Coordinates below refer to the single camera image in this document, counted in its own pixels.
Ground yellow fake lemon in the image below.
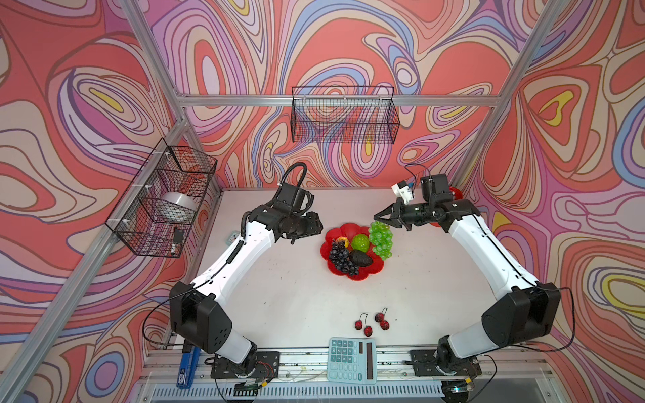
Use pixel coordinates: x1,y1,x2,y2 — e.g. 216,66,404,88
335,237,350,250

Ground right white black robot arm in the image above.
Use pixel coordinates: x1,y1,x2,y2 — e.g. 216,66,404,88
374,174,562,376

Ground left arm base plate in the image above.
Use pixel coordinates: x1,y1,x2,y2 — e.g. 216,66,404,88
205,350,281,380

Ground red flower-shaped fruit bowl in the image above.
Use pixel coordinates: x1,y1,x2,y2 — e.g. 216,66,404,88
320,223,385,281

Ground green fake grape bunch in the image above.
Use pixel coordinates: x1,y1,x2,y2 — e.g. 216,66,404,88
369,221,393,260

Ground black fake grape bunch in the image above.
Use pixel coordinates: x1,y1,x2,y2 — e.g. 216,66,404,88
329,241,359,277

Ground red cherry pair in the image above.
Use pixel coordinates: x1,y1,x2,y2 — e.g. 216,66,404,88
374,307,391,331
354,313,373,338

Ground bumpy green fake fruit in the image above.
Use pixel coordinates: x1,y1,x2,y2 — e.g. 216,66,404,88
351,233,371,253

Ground back black wire basket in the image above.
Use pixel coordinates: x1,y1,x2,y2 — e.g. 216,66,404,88
291,84,401,144

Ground left black wire basket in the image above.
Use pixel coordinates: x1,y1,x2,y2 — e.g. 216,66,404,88
105,139,218,259

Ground red pen cup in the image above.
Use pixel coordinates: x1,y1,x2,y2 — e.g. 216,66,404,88
432,186,464,228

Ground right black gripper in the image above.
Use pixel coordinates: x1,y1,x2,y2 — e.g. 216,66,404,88
373,196,433,230

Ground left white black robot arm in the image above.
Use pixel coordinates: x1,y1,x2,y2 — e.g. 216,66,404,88
169,162,324,376

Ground dark fake avocado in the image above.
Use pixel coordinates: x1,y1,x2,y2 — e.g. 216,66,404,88
349,250,373,268

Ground teal desk calculator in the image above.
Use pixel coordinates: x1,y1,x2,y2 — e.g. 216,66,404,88
327,338,378,385

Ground black wire basket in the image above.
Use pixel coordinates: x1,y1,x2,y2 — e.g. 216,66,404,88
291,84,401,144
105,139,218,259

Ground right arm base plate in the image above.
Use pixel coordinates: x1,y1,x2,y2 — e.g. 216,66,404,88
409,346,482,378

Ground left red cherry pair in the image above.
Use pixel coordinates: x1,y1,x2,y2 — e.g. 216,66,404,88
354,313,373,338

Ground right red cherry pair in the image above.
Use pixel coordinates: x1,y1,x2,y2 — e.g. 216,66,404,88
374,307,391,331

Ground small teal square object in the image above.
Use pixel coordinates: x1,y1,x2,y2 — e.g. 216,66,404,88
226,231,241,246

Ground white tape roll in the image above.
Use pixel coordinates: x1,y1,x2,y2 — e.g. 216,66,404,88
161,191,198,211

